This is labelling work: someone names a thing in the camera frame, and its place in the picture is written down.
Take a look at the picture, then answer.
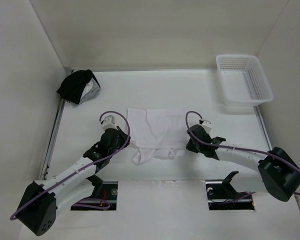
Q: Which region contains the white folded tank top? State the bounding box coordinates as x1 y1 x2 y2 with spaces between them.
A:
81 79 94 98

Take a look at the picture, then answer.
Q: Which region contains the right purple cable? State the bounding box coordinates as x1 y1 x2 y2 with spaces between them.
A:
185 111 300 198

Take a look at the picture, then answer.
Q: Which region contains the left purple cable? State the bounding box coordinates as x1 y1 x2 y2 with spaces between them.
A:
9 111 131 222

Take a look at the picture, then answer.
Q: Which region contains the white tank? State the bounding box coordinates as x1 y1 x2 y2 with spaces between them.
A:
81 79 94 98
127 108 189 166

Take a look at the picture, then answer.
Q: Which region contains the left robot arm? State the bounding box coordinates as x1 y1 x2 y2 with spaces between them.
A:
14 127 131 237

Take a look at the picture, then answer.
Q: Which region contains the grey folded tank top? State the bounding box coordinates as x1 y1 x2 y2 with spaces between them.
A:
71 82 101 108

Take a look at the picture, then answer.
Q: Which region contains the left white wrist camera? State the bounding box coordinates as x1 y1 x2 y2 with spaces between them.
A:
100 114 117 131

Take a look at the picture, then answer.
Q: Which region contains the purple cable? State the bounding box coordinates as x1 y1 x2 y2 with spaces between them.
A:
9 111 131 222
185 111 300 198

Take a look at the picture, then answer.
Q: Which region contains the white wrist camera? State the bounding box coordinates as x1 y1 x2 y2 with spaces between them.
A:
199 119 212 134
100 114 117 131

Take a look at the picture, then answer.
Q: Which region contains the black folded tank top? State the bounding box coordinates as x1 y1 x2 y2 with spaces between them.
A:
56 69 101 104

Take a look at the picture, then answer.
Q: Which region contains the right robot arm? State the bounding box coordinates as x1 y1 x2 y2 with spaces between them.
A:
186 124 300 202

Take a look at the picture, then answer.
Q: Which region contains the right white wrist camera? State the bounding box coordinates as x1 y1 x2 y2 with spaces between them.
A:
199 119 212 134

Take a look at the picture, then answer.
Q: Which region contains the white plastic basket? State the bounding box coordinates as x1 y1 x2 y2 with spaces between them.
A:
215 54 274 107

